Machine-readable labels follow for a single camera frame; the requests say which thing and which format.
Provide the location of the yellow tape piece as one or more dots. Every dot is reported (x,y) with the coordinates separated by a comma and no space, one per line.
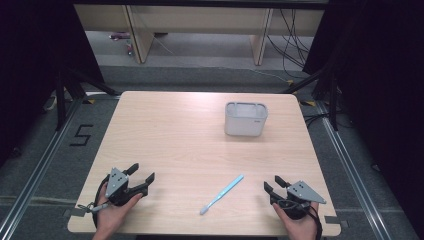
(89,100)
(308,103)

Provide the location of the metal floor rail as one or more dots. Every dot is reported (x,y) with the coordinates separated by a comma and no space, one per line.
(36,166)
(350,166)

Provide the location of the black metal stand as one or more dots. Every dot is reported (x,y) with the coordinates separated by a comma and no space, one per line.
(333,100)
(60,100)

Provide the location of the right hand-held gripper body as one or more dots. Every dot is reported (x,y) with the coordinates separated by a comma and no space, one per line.
(301,193)

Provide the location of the light wooden desk frame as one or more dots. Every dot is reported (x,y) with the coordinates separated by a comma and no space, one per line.
(200,18)

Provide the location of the person's left hand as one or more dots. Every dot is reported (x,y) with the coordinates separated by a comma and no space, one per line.
(111,216)

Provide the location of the person's right hand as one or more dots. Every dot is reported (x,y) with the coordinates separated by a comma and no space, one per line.
(298,228)

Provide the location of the white plastic container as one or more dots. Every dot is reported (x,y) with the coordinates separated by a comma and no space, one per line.
(245,123)

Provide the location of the black curtain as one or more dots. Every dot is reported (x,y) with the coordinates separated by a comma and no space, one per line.
(30,66)
(380,83)

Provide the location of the light blue toothbrush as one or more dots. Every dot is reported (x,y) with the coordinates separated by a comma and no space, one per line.
(221,194)

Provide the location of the pink thing on floor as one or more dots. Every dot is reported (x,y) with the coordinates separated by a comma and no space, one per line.
(119,35)

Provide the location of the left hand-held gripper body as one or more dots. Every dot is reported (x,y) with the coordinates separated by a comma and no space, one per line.
(116,183)

